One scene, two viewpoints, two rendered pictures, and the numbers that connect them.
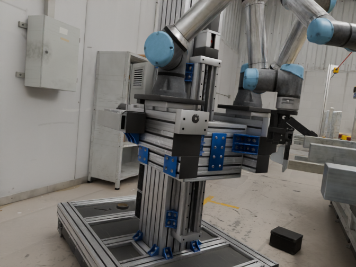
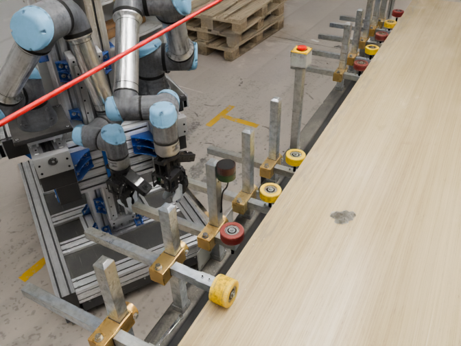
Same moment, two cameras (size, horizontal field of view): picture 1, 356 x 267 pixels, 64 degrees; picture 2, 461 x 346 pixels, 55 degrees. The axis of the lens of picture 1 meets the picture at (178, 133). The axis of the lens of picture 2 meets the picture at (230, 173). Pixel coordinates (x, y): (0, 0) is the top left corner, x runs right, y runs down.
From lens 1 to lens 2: 1.34 m
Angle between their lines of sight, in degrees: 33
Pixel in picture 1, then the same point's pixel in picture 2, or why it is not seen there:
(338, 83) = not seen: outside the picture
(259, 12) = (81, 54)
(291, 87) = (110, 154)
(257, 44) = (90, 87)
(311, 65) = not seen: outside the picture
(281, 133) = (116, 187)
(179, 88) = (40, 121)
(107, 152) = not seen: hidden behind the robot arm
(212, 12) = (21, 75)
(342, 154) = (33, 298)
